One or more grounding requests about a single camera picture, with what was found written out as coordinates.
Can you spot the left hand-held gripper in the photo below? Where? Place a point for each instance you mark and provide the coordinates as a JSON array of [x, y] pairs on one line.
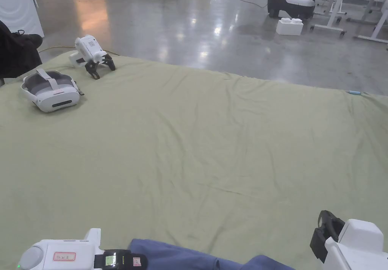
[[60, 254]]

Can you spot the white washing machine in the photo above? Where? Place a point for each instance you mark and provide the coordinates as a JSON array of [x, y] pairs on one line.
[[18, 6]]

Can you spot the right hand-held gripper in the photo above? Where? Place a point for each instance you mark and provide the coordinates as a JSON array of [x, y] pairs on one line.
[[354, 247]]

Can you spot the black bag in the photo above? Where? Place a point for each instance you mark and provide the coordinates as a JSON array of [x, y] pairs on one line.
[[15, 54]]

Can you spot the bed with pale green sheet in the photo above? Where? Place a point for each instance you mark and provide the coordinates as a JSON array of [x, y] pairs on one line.
[[194, 136]]

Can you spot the dark blue garment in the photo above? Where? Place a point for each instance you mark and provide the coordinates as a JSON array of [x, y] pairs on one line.
[[182, 256]]

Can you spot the white foam block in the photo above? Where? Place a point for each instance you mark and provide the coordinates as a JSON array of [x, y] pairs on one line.
[[289, 27]]

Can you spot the spare white hand-held gripper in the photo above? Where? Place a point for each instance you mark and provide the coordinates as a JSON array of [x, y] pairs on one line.
[[89, 49]]

